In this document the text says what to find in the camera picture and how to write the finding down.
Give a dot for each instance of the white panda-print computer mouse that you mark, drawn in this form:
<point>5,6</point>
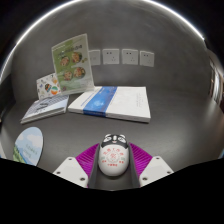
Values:
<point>113,156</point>

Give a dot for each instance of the small white colourful-print card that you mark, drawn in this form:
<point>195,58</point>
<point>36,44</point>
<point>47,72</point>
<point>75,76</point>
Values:
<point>48,86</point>

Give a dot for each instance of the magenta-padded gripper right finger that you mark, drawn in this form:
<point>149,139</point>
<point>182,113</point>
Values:
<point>146,165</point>

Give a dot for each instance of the grey striped-cover book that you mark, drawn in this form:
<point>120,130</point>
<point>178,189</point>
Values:
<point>45,108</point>

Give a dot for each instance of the round landscape-print mouse pad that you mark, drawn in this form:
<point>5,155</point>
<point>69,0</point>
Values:
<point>29,146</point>

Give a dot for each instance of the white book with blue band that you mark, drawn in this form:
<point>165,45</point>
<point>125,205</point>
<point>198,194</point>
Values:
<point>111,103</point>

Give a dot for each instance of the white wall socket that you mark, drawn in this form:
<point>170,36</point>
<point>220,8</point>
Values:
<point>94,57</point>
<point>110,56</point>
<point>130,56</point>
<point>147,58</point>

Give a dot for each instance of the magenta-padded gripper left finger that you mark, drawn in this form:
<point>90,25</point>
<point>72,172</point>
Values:
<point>80,166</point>

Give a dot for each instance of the green booklet with round photos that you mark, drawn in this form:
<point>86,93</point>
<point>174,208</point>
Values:
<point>71,65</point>

